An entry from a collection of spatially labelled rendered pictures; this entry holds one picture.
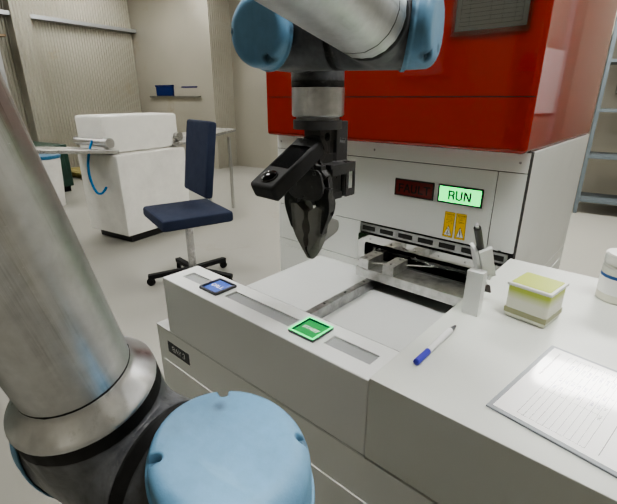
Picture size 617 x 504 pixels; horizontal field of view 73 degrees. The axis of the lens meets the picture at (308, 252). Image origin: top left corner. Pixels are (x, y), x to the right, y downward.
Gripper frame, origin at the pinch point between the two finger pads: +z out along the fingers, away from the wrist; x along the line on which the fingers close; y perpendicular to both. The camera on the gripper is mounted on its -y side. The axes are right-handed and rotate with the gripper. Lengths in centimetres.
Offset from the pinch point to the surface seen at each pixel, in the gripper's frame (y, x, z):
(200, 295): -3.8, 25.8, 14.7
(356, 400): -4.0, -13.2, 19.1
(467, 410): -1.3, -28.1, 14.1
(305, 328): 0.1, 0.7, 14.2
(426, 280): 50, 2, 23
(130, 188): 134, 341, 57
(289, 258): 59, 61, 34
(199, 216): 112, 198, 54
